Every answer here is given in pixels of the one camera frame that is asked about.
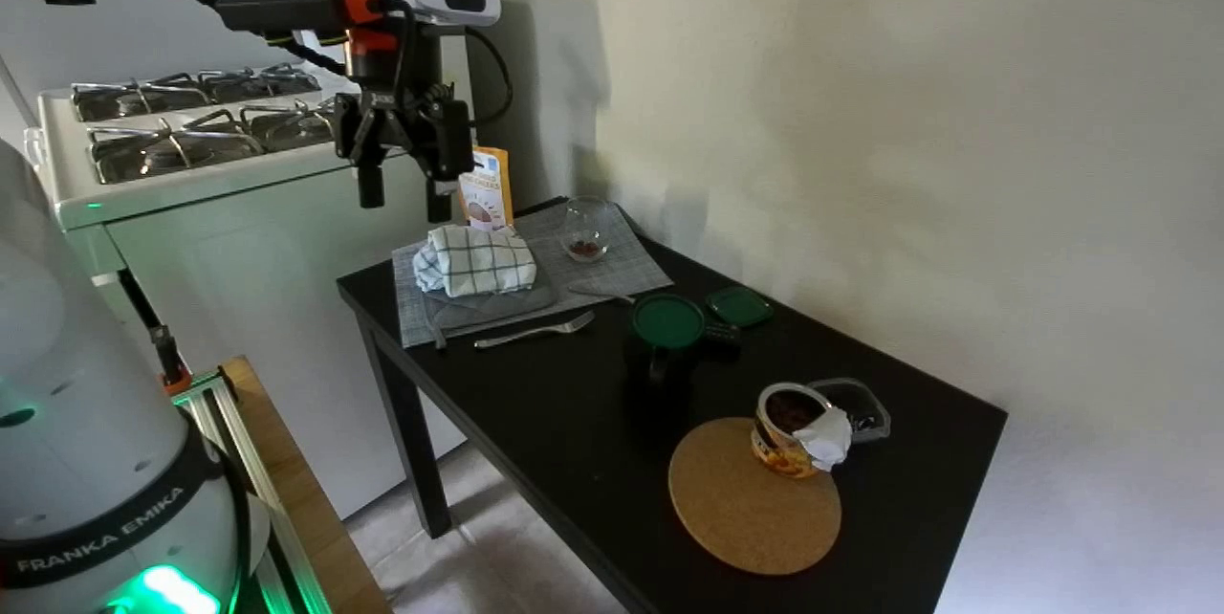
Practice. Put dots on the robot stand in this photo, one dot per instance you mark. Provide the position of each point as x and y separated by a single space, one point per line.
287 490

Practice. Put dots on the grey pot holder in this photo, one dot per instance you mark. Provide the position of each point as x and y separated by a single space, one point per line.
488 308

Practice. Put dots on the black mug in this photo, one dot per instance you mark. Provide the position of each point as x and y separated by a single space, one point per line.
655 365

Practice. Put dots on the small glass bowl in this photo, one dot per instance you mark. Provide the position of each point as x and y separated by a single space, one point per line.
587 233

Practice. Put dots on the square green lid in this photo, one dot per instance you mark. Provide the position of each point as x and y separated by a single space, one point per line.
738 306

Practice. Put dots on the white checkered cloth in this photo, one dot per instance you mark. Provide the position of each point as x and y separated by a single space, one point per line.
478 262

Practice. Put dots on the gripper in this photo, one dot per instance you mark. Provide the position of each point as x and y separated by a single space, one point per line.
394 78

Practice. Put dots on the open food can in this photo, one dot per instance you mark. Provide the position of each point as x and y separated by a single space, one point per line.
784 437

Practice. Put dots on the silver fork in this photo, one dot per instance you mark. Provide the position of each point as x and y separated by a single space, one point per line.
535 331

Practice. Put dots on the clear plastic container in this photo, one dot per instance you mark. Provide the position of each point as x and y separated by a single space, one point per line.
865 413

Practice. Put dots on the white gas stove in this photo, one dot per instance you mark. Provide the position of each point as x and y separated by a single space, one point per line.
258 298

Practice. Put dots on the round green lid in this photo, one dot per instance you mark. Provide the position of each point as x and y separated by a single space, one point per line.
667 320

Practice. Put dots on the stove burner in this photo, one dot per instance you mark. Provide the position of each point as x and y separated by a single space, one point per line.
258 81
139 99
172 150
287 124

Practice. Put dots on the silver spoon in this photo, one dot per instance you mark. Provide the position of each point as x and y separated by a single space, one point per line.
598 291

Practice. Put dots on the round cork mat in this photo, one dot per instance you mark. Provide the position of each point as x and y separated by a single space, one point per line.
736 509

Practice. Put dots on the grey woven placemat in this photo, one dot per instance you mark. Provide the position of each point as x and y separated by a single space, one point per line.
612 274

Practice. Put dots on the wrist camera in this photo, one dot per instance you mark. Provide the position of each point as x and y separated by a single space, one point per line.
277 10

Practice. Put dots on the orange packet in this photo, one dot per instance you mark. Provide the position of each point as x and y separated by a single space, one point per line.
486 198

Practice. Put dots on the black orange clamp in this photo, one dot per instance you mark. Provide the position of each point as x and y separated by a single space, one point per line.
163 346

